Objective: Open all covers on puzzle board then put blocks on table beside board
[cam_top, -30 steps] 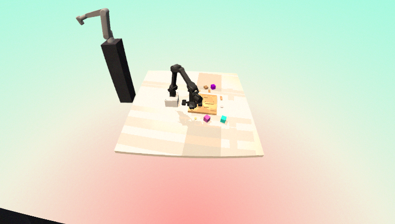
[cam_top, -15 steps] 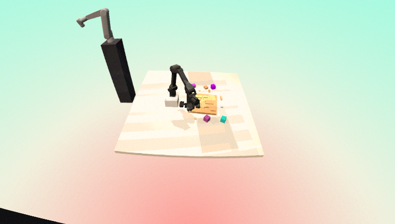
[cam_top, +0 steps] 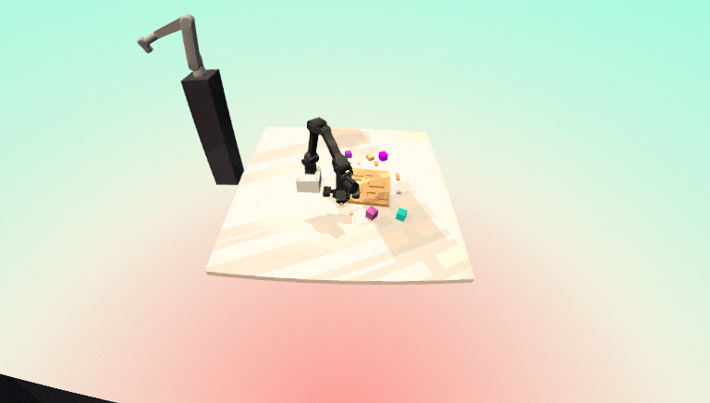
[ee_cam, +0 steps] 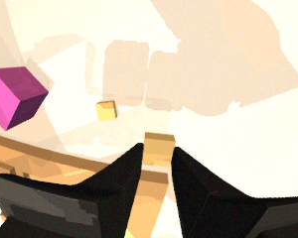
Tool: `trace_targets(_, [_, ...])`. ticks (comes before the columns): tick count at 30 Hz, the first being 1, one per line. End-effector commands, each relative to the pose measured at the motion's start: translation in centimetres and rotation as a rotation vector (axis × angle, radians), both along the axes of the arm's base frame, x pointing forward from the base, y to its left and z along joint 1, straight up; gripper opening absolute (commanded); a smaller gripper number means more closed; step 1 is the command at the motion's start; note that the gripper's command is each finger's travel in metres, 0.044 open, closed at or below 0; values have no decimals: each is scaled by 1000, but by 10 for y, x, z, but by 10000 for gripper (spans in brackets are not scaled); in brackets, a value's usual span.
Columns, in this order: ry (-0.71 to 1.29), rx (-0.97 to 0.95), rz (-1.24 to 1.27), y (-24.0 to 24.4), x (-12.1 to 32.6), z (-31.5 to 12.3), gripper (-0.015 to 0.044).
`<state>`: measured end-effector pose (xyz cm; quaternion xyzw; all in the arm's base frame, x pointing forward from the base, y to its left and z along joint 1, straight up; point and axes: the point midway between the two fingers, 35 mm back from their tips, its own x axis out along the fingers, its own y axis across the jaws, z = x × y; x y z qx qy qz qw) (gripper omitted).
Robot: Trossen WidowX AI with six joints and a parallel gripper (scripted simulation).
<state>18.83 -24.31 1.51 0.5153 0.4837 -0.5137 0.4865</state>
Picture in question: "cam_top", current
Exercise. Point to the teal cube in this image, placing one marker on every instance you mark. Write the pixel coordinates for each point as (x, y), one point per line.
(401, 214)

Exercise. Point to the orange puzzle board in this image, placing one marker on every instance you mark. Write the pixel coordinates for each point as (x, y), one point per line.
(374, 187)

